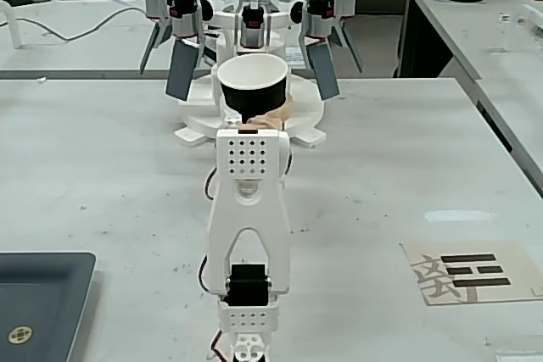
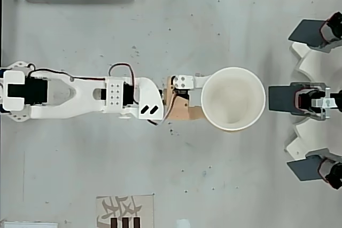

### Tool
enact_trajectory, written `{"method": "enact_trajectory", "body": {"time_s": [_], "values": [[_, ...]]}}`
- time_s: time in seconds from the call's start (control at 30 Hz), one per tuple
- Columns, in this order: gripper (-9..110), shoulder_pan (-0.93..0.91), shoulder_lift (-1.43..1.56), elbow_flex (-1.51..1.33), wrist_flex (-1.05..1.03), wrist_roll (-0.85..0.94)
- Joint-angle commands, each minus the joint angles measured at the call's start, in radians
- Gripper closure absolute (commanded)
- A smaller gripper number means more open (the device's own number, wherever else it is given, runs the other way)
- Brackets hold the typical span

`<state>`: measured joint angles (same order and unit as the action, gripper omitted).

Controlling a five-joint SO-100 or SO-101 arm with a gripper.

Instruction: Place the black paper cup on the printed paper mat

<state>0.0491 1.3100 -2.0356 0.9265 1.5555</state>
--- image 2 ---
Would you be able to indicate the servo motor unit metal bracket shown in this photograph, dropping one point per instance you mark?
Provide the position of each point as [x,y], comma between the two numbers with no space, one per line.
[319,102]

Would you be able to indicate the dark grey paddle plate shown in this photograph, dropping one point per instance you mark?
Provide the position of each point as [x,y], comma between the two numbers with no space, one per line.
[303,170]
[306,33]
[280,97]

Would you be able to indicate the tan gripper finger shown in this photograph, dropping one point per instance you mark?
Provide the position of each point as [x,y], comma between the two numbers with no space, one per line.
[195,112]

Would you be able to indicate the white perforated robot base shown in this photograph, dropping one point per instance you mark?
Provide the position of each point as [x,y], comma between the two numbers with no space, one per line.
[18,65]

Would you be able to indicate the printed paper mat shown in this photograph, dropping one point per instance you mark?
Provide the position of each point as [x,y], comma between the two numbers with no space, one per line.
[125,206]

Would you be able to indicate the white gear-shaped base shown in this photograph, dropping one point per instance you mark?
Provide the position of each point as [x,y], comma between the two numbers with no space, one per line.
[307,137]

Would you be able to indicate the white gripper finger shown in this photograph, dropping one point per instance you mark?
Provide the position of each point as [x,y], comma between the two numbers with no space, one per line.
[187,81]

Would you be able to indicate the tan gripper body with servo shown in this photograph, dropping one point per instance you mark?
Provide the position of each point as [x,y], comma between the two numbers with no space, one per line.
[179,108]

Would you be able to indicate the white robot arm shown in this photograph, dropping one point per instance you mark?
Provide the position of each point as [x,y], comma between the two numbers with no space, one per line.
[80,97]

